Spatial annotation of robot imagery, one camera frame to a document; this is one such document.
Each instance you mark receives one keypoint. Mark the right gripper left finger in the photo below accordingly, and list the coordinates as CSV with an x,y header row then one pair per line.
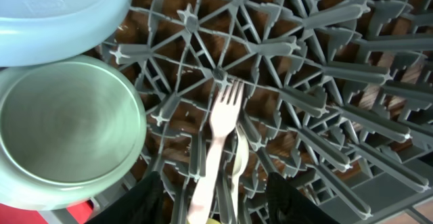
x,y
141,205

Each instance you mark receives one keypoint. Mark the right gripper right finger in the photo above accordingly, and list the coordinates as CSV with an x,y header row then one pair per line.
x,y
287,205

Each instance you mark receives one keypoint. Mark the yellow plastic cup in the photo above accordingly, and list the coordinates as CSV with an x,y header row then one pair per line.
x,y
212,221

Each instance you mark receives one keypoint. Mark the white plastic spoon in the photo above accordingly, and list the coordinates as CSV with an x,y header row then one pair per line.
x,y
240,164

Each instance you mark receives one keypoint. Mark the mint green bowl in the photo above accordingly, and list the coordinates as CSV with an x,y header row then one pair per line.
x,y
69,130

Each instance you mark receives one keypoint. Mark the pink plastic fork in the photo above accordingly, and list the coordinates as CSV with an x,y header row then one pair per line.
x,y
223,118

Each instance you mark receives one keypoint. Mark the light blue plate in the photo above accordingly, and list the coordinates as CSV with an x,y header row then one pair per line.
x,y
42,31

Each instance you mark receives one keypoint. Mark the grey dishwasher rack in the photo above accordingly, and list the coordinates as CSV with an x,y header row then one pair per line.
x,y
338,100

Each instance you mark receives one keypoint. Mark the red plastic tray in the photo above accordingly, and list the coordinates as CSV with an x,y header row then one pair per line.
x,y
74,214

